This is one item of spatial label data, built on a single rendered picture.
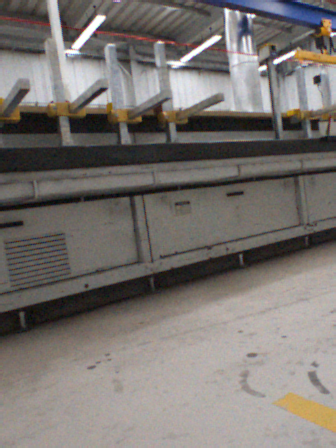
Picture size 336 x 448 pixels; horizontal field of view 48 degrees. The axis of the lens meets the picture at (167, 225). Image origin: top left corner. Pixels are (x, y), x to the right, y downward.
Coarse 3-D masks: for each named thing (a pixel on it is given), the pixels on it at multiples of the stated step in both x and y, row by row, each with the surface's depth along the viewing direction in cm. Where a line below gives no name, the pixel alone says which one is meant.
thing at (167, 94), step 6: (168, 90) 135; (156, 96) 140; (162, 96) 137; (168, 96) 135; (144, 102) 147; (150, 102) 144; (156, 102) 140; (162, 102) 141; (138, 108) 151; (144, 108) 148; (150, 108) 147; (132, 114) 155; (138, 114) 153; (114, 126) 169
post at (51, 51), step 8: (48, 40) 142; (48, 48) 142; (56, 48) 143; (48, 56) 143; (56, 56) 143; (48, 64) 144; (56, 64) 143; (56, 72) 143; (56, 80) 143; (56, 88) 143; (56, 96) 143; (64, 96) 144; (56, 120) 145; (64, 120) 144; (64, 128) 144; (64, 136) 144
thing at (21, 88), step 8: (24, 80) 108; (16, 88) 110; (24, 88) 108; (8, 96) 119; (16, 96) 113; (24, 96) 114; (8, 104) 120; (16, 104) 120; (0, 112) 130; (8, 112) 128
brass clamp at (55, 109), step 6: (54, 102) 142; (60, 102) 143; (66, 102) 144; (48, 108) 143; (54, 108) 141; (60, 108) 143; (66, 108) 144; (84, 108) 148; (48, 114) 144; (54, 114) 142; (60, 114) 143; (66, 114) 144; (72, 114) 145; (78, 114) 146; (84, 114) 148
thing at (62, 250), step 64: (0, 128) 152; (128, 128) 184; (192, 128) 206; (256, 128) 234; (192, 192) 209; (256, 192) 237; (320, 192) 273; (0, 256) 153; (64, 256) 167; (128, 256) 185; (192, 256) 203; (256, 256) 233; (0, 320) 152
